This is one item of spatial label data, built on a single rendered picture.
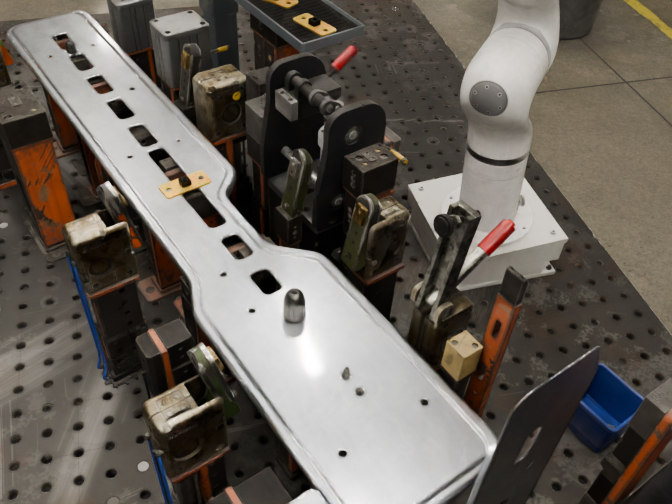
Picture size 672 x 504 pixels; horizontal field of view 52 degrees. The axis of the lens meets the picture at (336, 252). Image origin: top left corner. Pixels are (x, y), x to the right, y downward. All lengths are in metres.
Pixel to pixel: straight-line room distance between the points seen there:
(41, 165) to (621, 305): 1.20
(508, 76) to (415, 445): 0.60
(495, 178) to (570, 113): 2.13
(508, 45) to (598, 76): 2.62
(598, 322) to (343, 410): 0.74
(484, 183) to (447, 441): 0.62
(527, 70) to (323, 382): 0.60
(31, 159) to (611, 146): 2.52
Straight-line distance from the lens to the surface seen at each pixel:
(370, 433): 0.88
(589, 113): 3.49
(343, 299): 1.00
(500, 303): 0.84
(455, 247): 0.86
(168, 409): 0.85
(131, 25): 1.68
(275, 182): 1.25
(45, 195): 1.49
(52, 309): 1.46
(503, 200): 1.39
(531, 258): 1.48
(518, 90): 1.17
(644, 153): 3.33
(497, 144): 1.29
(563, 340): 1.43
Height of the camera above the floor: 1.76
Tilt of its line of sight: 45 degrees down
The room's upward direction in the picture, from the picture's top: 4 degrees clockwise
